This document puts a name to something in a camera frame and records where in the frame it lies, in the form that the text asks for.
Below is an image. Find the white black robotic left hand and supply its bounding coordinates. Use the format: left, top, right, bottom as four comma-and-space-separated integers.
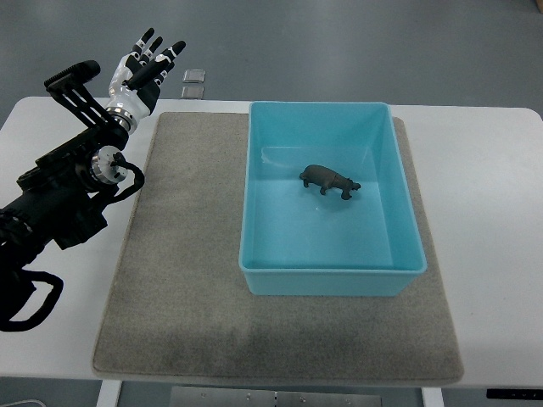
106, 28, 186, 122

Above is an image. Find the brown toy hippo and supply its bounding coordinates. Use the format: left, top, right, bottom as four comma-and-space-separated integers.
299, 164, 361, 200

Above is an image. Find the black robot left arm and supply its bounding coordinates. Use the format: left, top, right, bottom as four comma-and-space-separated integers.
1, 60, 145, 332

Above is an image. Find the blue plastic box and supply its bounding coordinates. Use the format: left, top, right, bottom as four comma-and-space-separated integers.
239, 102, 427, 297

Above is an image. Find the lower clear floor plate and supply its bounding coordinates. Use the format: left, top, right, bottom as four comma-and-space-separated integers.
181, 86, 204, 100

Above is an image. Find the clear floor plate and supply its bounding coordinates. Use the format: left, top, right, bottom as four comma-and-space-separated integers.
182, 69, 206, 83
181, 86, 204, 100

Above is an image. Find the upper clear floor plate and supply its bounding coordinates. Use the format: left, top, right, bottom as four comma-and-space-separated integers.
182, 69, 206, 83

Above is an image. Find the grey felt mat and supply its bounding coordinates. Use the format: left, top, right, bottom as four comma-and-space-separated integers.
92, 113, 463, 387

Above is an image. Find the white table leg left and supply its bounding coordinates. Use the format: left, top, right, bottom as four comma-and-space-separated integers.
96, 380, 122, 407

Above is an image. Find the white table leg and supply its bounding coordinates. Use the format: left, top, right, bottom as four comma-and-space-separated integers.
96, 380, 122, 407
421, 387, 445, 407

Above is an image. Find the grey metal table crossbar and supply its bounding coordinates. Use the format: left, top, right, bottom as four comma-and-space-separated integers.
169, 387, 383, 407

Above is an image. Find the white table leg right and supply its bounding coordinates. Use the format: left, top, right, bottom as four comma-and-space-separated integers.
421, 387, 445, 407

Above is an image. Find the black table control panel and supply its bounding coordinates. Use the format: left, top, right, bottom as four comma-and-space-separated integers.
486, 388, 543, 401

